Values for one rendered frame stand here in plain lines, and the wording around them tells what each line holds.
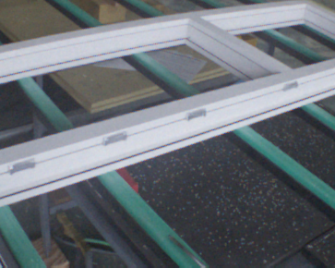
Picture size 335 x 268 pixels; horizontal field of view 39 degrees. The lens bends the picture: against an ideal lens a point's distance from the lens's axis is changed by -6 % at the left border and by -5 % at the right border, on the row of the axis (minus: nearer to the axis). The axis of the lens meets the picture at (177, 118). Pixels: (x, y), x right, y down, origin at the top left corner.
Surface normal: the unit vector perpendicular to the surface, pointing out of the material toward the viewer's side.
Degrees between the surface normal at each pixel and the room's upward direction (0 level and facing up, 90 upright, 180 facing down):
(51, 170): 90
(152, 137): 90
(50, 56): 90
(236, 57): 90
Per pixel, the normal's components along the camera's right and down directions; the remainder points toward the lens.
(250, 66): -0.79, 0.24
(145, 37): 0.59, 0.48
